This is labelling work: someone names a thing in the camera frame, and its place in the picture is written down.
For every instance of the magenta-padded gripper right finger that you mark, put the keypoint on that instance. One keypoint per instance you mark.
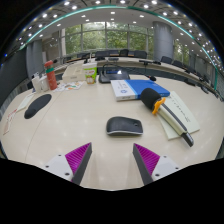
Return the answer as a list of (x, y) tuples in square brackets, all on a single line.
[(150, 160)]

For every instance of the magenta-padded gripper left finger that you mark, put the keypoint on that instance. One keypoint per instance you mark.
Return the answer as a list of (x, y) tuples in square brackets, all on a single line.
[(75, 160)]

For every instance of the black computer mouse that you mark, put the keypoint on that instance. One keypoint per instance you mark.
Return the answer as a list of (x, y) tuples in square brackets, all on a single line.
[(124, 126)]

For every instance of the black mouse pad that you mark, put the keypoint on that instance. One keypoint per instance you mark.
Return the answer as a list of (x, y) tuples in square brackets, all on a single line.
[(37, 105)]

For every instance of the pale green booklet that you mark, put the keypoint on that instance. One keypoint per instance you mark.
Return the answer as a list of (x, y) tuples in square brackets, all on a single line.
[(186, 116)]

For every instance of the blue and white book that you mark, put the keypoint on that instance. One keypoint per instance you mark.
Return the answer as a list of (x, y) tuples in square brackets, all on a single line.
[(135, 88)]

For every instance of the colourful sticker sheet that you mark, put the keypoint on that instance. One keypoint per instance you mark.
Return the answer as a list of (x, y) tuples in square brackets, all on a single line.
[(71, 86)]

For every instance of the red and white leaflet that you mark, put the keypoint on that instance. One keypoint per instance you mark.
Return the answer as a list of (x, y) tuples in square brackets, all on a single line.
[(10, 121)]

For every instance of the white document with red header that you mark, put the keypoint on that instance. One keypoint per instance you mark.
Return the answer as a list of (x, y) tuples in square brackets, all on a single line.
[(25, 102)]

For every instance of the white lidded mug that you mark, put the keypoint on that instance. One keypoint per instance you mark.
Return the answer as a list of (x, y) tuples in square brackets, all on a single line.
[(44, 84)]

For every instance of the stack of white paper cups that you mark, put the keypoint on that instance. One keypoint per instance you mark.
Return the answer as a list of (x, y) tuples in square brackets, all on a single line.
[(36, 83)]

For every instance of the red bottle with green band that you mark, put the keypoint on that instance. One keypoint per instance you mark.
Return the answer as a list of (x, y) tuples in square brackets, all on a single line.
[(51, 76)]

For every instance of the green printed paper cup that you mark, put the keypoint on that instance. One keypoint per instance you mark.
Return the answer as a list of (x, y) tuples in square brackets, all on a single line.
[(90, 73)]

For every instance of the dark conference microphone unit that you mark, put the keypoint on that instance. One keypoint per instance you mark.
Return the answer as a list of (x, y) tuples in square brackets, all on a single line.
[(113, 76)]

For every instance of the group of dark office chairs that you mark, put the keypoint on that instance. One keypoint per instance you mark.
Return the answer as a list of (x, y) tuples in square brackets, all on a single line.
[(140, 54)]

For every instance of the group of ceiling lights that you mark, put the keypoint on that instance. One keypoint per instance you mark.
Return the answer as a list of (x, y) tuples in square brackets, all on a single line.
[(113, 12)]

